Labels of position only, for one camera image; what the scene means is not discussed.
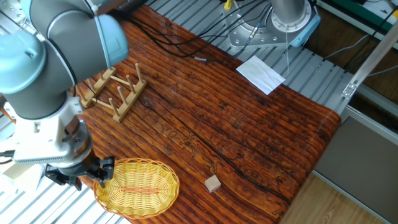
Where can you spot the wooden dish rack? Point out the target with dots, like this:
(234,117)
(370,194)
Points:
(130,99)

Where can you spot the grey flat panel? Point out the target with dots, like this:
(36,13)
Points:
(363,165)

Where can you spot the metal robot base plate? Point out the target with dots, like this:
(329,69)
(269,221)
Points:
(242,37)

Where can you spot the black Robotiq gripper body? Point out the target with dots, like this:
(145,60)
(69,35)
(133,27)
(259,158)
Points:
(84,168)

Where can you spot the small wooden cube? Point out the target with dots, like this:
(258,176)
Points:
(213,183)

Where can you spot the aluminium frame post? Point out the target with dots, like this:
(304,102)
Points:
(373,56)

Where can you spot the flat white paper sheet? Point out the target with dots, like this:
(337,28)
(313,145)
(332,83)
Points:
(261,74)

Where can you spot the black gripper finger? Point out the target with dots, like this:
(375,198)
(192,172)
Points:
(105,169)
(59,177)

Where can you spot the yellow clip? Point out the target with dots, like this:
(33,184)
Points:
(228,3)

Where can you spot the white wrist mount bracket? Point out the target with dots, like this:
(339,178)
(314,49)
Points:
(40,140)

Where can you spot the silver wrist sensor flange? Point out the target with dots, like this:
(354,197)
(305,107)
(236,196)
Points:
(81,146)

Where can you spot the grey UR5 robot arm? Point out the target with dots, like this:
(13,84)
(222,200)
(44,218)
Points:
(71,46)

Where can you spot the yellow wicker basket dish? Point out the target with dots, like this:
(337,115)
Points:
(140,189)

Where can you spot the spare metal mounting plate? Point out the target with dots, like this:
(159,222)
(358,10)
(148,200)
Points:
(9,9)

